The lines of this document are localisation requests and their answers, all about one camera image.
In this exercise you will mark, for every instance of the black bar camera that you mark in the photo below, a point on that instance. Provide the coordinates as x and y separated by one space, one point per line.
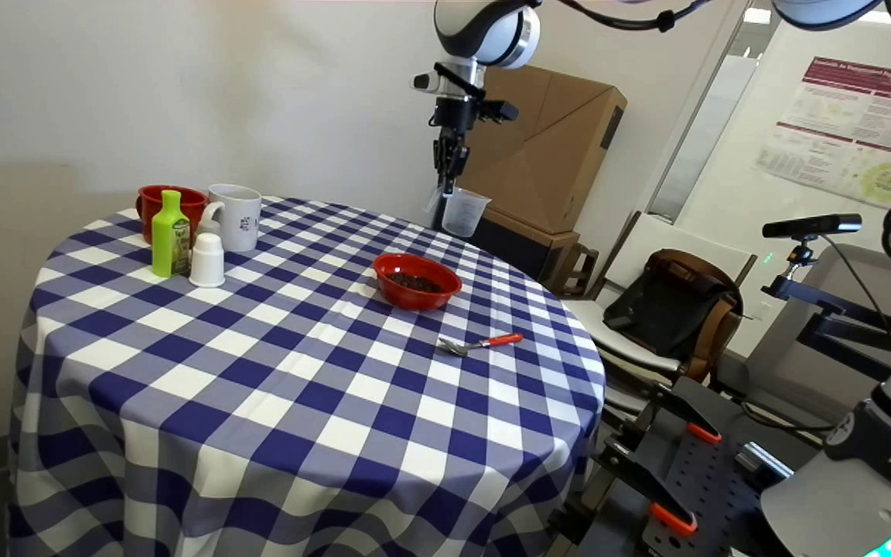
811 224

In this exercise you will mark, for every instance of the grey metal rail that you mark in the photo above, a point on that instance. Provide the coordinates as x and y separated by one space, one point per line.
710 125

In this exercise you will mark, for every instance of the large coffee bean heap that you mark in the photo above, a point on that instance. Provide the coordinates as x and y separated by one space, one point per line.
415 280

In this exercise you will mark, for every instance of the white research poster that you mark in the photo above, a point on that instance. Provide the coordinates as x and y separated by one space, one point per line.
857 125

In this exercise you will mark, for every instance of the black perforated plate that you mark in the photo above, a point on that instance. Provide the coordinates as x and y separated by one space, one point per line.
734 497

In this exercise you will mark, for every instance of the dark wooden stand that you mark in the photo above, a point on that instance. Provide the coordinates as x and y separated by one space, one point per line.
526 248

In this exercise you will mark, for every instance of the brown leather bag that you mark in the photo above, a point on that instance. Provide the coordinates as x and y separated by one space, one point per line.
674 299

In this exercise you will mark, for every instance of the blue white checked tablecloth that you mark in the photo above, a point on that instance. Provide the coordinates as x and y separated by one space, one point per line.
260 411

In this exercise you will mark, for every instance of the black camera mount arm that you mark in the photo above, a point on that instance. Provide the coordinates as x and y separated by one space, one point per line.
838 310

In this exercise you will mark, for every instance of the clear plastic measuring cup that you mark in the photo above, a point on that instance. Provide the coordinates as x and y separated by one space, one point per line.
465 213

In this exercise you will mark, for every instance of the large cardboard box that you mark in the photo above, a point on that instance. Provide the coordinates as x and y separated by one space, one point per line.
557 154

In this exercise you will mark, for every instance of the red plastic bowl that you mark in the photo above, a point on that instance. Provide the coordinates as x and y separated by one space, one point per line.
415 302

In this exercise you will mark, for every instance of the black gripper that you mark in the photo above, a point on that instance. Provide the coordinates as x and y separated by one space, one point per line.
453 134

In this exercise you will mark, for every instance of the green plastic bottle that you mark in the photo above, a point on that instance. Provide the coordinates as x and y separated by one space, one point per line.
168 237

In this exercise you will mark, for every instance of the white printed mug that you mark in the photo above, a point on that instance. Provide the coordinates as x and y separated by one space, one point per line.
244 224

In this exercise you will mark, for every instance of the grey metal case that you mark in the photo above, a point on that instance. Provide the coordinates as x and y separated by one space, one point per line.
863 274

